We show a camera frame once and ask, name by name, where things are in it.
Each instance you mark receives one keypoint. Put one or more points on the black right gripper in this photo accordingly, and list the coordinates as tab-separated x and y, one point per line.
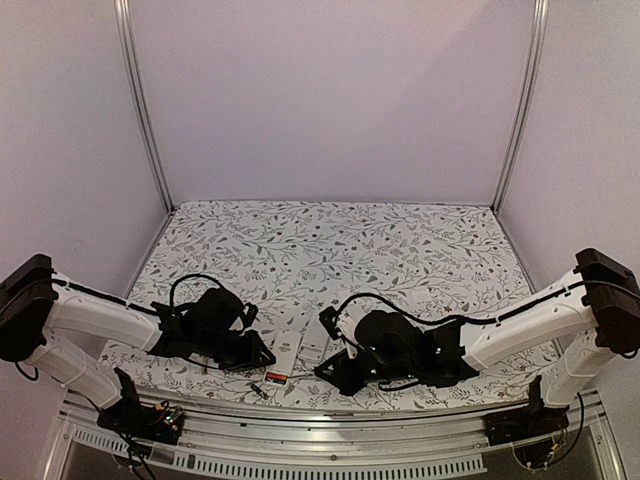
343	378

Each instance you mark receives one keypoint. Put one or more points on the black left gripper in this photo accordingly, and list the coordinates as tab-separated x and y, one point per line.
252	355

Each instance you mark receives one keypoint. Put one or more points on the white remote with logo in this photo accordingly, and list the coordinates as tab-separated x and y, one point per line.
285	348

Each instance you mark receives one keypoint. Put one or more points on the white remote control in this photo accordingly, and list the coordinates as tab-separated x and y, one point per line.
314	342

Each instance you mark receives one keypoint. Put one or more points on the white battery cover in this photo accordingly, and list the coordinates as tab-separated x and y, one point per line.
420	295
343	310

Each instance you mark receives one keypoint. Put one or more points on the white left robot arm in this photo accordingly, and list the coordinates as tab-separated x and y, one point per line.
37	303

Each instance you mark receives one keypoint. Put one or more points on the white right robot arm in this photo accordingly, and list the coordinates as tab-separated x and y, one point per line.
597	302

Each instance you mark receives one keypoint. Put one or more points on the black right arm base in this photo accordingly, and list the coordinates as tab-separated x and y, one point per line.
532	420

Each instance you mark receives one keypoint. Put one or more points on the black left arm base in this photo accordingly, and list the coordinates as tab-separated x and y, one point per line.
162	423

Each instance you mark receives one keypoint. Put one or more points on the red batteries in remote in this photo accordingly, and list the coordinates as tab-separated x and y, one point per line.
276	378

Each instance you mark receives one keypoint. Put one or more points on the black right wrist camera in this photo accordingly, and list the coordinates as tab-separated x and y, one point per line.
328	319

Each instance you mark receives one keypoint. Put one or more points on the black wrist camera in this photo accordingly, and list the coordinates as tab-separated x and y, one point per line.
328	319
248	315

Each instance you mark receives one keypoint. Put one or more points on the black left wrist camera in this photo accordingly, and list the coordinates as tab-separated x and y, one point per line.
248	315

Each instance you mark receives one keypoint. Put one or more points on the aluminium front rail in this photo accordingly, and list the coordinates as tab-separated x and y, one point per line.
227	440

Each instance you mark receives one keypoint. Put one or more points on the aluminium back left frame post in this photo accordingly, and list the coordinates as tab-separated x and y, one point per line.
134	77

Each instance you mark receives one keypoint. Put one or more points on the aluminium frame post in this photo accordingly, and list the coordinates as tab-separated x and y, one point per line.
134	77
525	99

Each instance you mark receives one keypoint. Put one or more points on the aluminium back right frame post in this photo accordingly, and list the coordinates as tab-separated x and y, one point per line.
525	99

